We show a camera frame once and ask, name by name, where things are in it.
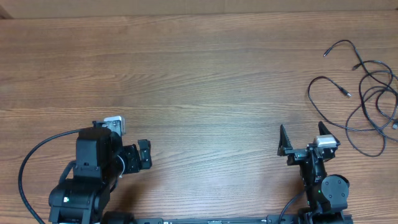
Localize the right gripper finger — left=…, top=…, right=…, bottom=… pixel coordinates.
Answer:
left=277, top=124, right=293, bottom=156
left=318, top=121, right=331, bottom=136

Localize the black USB cable long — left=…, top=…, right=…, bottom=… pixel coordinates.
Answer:
left=345, top=86, right=397, bottom=157

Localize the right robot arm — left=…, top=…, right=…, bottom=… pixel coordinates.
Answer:
left=277, top=121, right=353, bottom=224

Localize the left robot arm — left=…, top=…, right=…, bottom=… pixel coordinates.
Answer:
left=49, top=127, right=152, bottom=223

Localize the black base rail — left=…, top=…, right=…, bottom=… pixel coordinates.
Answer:
left=102, top=211, right=354, bottom=224

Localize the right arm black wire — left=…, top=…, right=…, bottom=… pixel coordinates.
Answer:
left=278, top=188, right=308, bottom=224

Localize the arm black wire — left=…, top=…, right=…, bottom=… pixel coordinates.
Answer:
left=17, top=128, right=85, bottom=224
left=278, top=188, right=308, bottom=224

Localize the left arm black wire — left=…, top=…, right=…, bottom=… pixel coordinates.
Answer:
left=17, top=128, right=85, bottom=224

